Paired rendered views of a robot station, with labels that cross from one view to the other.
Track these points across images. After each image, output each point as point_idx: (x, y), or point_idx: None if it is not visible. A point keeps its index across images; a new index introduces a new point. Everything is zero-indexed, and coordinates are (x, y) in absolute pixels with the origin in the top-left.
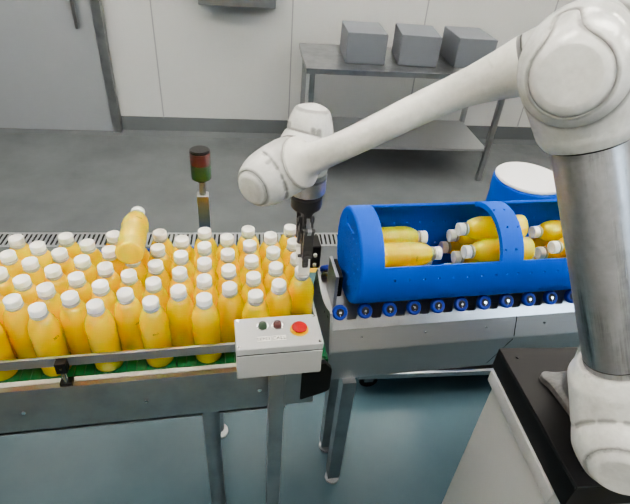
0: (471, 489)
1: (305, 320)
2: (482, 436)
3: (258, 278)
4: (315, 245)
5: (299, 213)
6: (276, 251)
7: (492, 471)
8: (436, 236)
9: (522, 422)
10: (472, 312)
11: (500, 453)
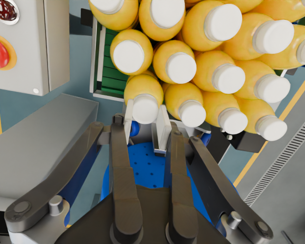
0: (50, 139)
1: (23, 72)
2: (40, 165)
3: (153, 15)
4: (241, 144)
5: (171, 234)
6: (222, 84)
7: (21, 157)
8: None
9: None
10: None
11: (8, 171)
